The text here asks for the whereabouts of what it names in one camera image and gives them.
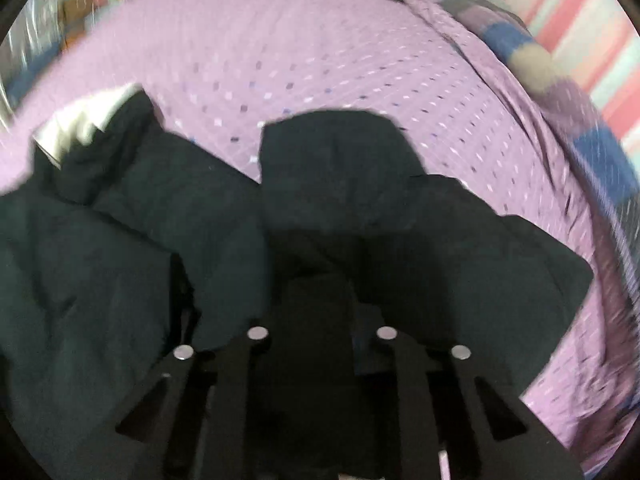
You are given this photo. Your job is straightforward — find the patchwork quilt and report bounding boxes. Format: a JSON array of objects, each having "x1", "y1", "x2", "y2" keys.
[{"x1": 415, "y1": 0, "x2": 640, "y2": 241}]

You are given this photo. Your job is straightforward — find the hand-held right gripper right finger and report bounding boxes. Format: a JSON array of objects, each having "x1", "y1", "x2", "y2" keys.
[{"x1": 375, "y1": 325, "x2": 586, "y2": 480}]

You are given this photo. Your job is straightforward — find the cardboard box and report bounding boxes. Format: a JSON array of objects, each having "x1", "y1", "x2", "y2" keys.
[{"x1": 60, "y1": 0, "x2": 98, "y2": 41}]

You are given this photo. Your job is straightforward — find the purple checked bed sheet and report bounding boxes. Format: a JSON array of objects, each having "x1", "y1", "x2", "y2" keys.
[{"x1": 0, "y1": 0, "x2": 640, "y2": 461}]

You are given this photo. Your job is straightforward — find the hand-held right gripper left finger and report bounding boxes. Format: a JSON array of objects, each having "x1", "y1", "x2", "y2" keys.
[{"x1": 115, "y1": 325, "x2": 273, "y2": 480}]

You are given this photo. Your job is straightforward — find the white curtain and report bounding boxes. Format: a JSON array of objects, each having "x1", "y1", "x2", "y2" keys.
[{"x1": 0, "y1": 0, "x2": 66, "y2": 111}]

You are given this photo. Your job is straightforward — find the black jacket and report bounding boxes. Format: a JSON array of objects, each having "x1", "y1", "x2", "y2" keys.
[{"x1": 0, "y1": 87, "x2": 596, "y2": 480}]

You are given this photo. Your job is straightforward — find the white cloth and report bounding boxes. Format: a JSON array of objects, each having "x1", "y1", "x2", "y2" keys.
[{"x1": 32, "y1": 84, "x2": 143, "y2": 161}]

